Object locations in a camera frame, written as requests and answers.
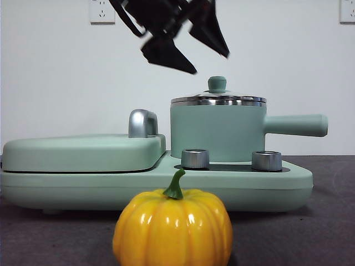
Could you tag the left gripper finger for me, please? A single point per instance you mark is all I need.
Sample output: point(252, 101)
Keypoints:
point(210, 33)
point(166, 55)

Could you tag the yellow toy pumpkin green stem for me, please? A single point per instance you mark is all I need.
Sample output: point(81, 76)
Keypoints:
point(172, 230)

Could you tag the white wall socket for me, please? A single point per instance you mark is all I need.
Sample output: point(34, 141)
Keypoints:
point(101, 17)
point(348, 14)

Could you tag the glass lid green knob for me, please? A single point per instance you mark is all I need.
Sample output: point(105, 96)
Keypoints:
point(217, 83)

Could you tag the mint green grill cover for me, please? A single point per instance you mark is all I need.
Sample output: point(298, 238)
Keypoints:
point(83, 152)

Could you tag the silver control knob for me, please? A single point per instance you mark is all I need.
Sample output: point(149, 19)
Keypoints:
point(266, 161)
point(195, 159)

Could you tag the mint green breakfast machine base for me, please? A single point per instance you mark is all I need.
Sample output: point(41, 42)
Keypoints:
point(83, 191)

